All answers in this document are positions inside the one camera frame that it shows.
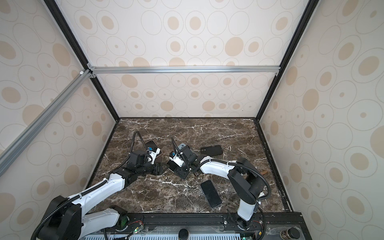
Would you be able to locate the black phone case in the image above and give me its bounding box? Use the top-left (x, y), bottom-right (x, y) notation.
top-left (200, 145), bottom-right (224, 157)

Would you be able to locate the blue phone black screen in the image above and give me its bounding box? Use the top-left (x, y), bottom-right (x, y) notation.
top-left (145, 140), bottom-right (159, 153)

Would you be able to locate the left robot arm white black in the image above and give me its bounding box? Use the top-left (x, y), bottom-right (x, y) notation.
top-left (31, 141), bottom-right (164, 240)

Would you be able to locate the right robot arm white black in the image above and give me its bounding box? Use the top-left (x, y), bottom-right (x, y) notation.
top-left (167, 146), bottom-right (272, 230)

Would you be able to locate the black round knob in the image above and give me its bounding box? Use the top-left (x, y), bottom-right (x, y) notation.
top-left (178, 229), bottom-right (190, 240)

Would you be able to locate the black button right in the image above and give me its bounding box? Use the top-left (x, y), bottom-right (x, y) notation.
top-left (281, 228), bottom-right (301, 240)

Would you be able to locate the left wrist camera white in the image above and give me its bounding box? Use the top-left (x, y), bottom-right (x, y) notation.
top-left (146, 147), bottom-right (161, 165)

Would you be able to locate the black base frame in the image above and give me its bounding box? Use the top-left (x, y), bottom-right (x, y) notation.
top-left (81, 212), bottom-right (312, 240)

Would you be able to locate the horizontal aluminium rail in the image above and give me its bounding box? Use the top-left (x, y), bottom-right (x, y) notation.
top-left (91, 65), bottom-right (280, 74)

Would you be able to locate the diagonal aluminium rail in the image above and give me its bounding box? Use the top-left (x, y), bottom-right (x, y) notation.
top-left (1, 69), bottom-right (91, 175)

